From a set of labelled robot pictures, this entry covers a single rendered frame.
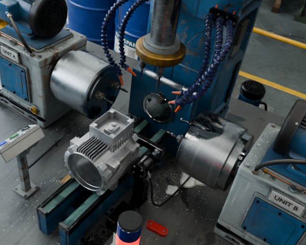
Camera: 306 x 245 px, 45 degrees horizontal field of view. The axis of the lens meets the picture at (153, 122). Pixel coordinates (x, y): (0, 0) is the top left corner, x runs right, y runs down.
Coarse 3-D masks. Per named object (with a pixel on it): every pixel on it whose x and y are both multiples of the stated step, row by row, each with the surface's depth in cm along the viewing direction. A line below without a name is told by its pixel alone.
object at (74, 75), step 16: (64, 64) 149; (80, 64) 148; (96, 64) 148; (64, 80) 148; (80, 80) 145; (96, 80) 145; (112, 80) 155; (64, 96) 150; (80, 96) 145; (96, 96) 148; (112, 96) 161; (80, 112) 152; (96, 112) 155
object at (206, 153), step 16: (208, 112) 134; (192, 128) 128; (208, 128) 128; (224, 128) 128; (240, 128) 129; (192, 144) 127; (208, 144) 125; (224, 144) 124; (240, 144) 125; (176, 160) 132; (192, 160) 128; (208, 160) 125; (224, 160) 123; (240, 160) 128; (192, 176) 134; (208, 176) 127; (224, 176) 125
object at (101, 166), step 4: (132, 136) 130; (136, 136) 131; (132, 140) 131; (136, 140) 131; (68, 148) 123; (72, 148) 122; (72, 152) 123; (100, 164) 118; (104, 164) 119; (100, 168) 118; (104, 168) 119; (68, 172) 132; (72, 176) 131; (96, 192) 127; (100, 192) 126
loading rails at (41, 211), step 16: (144, 128) 161; (160, 144) 157; (160, 160) 160; (128, 176) 141; (64, 192) 129; (80, 192) 136; (112, 192) 135; (48, 208) 124; (64, 208) 131; (80, 208) 125; (96, 208) 128; (112, 208) 138; (48, 224) 126; (64, 224) 119; (80, 224) 123; (64, 240) 123; (80, 240) 127
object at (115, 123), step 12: (96, 120) 126; (108, 120) 131; (120, 120) 132; (132, 120) 128; (96, 132) 123; (108, 132) 125; (120, 132) 123; (132, 132) 130; (108, 144) 123; (120, 144) 127
